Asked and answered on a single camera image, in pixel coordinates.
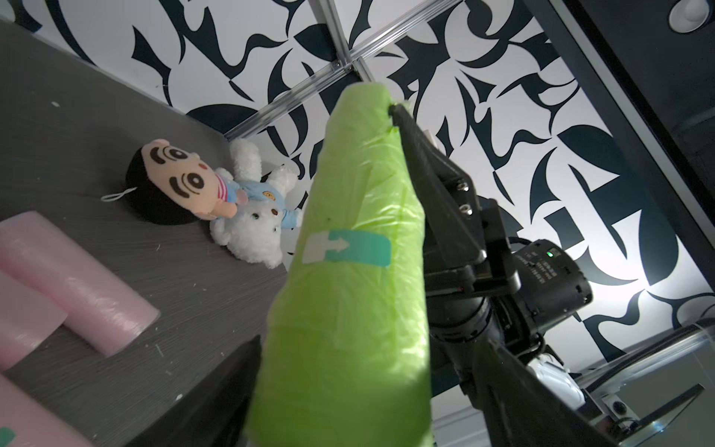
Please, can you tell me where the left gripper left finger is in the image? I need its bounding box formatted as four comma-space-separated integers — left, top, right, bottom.
128, 336, 262, 446

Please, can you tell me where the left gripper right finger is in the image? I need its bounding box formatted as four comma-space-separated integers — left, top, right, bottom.
471, 340, 615, 446

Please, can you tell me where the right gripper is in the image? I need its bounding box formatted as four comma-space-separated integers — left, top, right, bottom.
389, 104, 521, 302

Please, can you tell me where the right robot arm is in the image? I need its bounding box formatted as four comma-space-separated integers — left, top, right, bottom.
389, 105, 703, 446

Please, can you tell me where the white teddy bear plush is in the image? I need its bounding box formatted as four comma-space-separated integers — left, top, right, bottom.
210, 139, 304, 269

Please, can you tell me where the cartoon boy plush doll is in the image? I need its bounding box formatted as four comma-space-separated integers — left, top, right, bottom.
102, 139, 249, 225

